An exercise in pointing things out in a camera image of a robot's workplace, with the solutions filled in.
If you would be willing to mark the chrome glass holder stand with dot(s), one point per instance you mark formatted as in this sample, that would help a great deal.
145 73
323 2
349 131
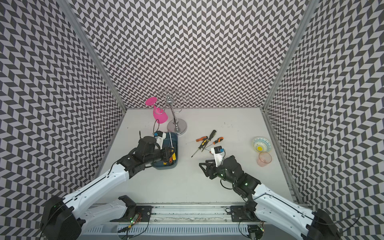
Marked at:
173 100

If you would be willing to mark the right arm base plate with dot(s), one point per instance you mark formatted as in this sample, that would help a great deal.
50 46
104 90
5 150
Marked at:
242 214

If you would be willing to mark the aluminium front rail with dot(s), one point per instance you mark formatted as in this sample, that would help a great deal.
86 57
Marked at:
186 210

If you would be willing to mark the pink plastic wine glass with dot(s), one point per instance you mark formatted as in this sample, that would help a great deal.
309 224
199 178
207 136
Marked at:
158 113

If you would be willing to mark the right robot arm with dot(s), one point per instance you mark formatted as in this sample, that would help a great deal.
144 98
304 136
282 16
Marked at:
267 206

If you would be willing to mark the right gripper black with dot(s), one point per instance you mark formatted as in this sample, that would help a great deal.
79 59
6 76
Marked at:
207 173

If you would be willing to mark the pink transparent cup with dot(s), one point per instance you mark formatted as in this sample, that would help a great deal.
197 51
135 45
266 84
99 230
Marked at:
264 159

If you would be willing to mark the teal plastic storage box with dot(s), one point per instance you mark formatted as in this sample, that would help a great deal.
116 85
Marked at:
170 144

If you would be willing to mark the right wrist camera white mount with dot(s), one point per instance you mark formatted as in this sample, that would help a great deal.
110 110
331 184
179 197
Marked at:
219 155

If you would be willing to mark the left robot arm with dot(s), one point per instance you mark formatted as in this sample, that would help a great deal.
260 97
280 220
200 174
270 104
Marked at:
65 218

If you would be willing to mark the orange black short screwdriver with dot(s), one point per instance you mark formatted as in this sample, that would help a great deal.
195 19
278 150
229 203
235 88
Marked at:
218 140

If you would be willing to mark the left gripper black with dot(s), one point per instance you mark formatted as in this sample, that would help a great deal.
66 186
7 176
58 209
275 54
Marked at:
166 154

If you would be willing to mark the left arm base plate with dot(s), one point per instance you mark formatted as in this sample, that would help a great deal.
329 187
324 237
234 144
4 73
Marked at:
141 213

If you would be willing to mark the small orange handle screwdriver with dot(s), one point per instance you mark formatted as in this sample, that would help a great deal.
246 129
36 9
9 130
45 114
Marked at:
201 139

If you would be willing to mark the black yellow long screwdriver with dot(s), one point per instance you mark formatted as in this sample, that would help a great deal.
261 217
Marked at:
213 133

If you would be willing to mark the patterned ceramic bowl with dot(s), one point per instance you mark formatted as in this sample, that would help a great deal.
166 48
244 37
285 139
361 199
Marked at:
261 144

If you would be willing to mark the black yellow phillips screwdriver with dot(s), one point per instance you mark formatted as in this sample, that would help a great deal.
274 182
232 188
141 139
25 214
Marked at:
202 145

